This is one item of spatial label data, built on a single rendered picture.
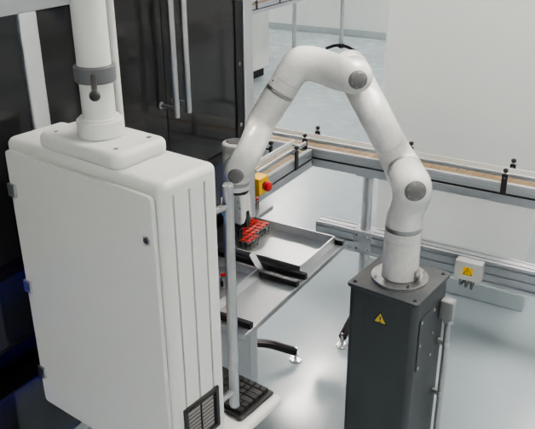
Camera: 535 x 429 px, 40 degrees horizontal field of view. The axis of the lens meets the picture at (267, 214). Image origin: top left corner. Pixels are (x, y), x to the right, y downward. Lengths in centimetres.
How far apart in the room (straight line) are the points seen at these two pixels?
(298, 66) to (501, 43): 170
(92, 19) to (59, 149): 29
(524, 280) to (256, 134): 160
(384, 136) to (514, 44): 154
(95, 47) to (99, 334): 64
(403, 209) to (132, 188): 107
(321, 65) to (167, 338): 96
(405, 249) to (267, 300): 47
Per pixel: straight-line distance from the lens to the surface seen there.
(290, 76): 214
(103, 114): 155
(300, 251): 257
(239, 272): 244
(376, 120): 220
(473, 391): 346
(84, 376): 186
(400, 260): 239
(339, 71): 209
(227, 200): 157
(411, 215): 231
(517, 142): 375
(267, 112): 216
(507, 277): 335
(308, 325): 378
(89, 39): 151
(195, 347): 162
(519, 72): 367
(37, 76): 187
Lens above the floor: 207
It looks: 24 degrees down
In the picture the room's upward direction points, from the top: straight up
